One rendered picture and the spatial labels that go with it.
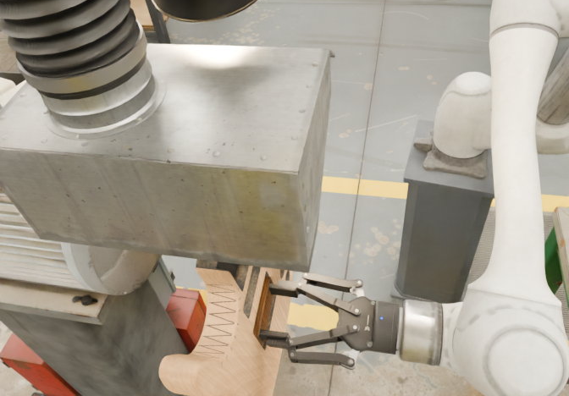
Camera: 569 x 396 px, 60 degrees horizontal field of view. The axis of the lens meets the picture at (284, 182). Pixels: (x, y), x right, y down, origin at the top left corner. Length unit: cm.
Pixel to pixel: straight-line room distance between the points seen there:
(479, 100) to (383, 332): 81
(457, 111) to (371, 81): 169
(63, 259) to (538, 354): 57
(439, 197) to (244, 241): 115
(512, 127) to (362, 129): 198
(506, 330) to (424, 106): 239
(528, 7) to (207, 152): 60
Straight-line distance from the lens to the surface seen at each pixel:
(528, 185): 70
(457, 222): 165
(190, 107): 46
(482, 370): 58
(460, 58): 330
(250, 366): 77
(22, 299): 94
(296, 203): 41
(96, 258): 70
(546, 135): 140
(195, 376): 57
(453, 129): 144
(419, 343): 76
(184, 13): 54
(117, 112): 46
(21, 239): 76
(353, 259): 217
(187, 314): 140
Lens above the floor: 180
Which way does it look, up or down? 47 degrees down
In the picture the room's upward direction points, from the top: 8 degrees counter-clockwise
